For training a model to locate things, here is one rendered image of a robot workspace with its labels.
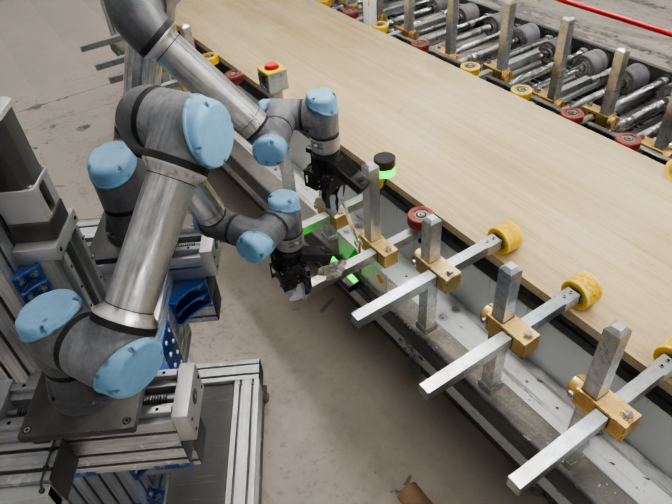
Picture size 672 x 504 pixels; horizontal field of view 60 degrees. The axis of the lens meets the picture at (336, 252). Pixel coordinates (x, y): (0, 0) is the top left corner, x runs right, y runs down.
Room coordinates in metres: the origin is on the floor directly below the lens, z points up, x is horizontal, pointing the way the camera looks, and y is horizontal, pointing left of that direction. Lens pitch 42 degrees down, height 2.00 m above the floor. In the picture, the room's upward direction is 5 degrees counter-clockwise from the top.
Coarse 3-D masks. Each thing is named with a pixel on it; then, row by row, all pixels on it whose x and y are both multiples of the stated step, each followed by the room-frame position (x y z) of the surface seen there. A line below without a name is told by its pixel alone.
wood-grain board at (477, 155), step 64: (192, 0) 3.44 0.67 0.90; (256, 0) 3.34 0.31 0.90; (256, 64) 2.51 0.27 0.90; (320, 64) 2.45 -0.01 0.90; (384, 64) 2.39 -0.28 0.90; (448, 64) 2.34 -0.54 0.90; (384, 128) 1.86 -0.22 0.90; (448, 128) 1.82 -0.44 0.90; (512, 128) 1.78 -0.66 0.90; (576, 128) 1.75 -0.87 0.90; (448, 192) 1.45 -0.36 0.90; (512, 192) 1.42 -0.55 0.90; (576, 192) 1.39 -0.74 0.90; (640, 192) 1.36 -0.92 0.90; (512, 256) 1.14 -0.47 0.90; (576, 256) 1.12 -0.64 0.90; (640, 256) 1.09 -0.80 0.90; (576, 320) 0.91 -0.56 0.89; (640, 320) 0.88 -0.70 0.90
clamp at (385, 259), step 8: (360, 232) 1.34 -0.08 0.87; (368, 240) 1.29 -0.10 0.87; (376, 240) 1.29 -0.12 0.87; (384, 240) 1.29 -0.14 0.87; (368, 248) 1.29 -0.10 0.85; (376, 248) 1.26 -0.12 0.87; (384, 248) 1.25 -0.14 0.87; (392, 248) 1.25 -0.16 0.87; (384, 256) 1.22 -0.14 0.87; (392, 256) 1.23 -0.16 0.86; (384, 264) 1.22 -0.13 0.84; (392, 264) 1.23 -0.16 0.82
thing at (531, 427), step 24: (120, 48) 3.36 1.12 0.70; (240, 144) 2.18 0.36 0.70; (240, 168) 2.03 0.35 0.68; (264, 168) 1.98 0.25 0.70; (264, 192) 1.85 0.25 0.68; (312, 216) 1.65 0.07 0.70; (312, 240) 1.55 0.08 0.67; (336, 240) 1.50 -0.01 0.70; (408, 312) 1.15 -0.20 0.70; (408, 336) 1.10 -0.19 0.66; (432, 336) 1.05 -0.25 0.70; (432, 360) 1.01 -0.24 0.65; (456, 384) 0.92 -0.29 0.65; (480, 384) 0.88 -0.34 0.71; (504, 384) 0.88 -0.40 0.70; (480, 408) 0.84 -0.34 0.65; (504, 408) 0.81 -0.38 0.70; (528, 408) 0.80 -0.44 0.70; (504, 432) 0.77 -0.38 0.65; (528, 432) 0.73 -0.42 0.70; (552, 432) 0.73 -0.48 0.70; (528, 456) 0.70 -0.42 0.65; (552, 480) 0.64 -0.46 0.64; (576, 480) 0.61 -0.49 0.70; (600, 480) 0.60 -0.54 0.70
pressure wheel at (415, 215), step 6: (414, 210) 1.37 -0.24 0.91; (420, 210) 1.37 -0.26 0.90; (426, 210) 1.36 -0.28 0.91; (432, 210) 1.36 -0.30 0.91; (408, 216) 1.34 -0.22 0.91; (414, 216) 1.34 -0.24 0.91; (420, 216) 1.34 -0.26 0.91; (426, 216) 1.34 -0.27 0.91; (408, 222) 1.34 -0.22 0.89; (414, 222) 1.32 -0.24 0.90; (420, 222) 1.31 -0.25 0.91; (414, 228) 1.32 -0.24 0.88; (420, 228) 1.31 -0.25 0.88; (420, 240) 1.34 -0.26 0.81
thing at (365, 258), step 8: (408, 232) 1.32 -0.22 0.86; (416, 232) 1.32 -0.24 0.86; (392, 240) 1.30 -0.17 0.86; (400, 240) 1.29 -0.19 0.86; (408, 240) 1.31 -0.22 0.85; (360, 256) 1.24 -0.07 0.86; (368, 256) 1.24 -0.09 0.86; (376, 256) 1.25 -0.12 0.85; (352, 264) 1.21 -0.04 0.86; (360, 264) 1.22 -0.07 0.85; (368, 264) 1.23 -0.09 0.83; (344, 272) 1.19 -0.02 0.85; (352, 272) 1.20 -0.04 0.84; (312, 280) 1.16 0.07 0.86; (320, 280) 1.16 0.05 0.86; (328, 280) 1.16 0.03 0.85; (336, 280) 1.18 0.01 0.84; (312, 288) 1.14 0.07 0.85; (320, 288) 1.15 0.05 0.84
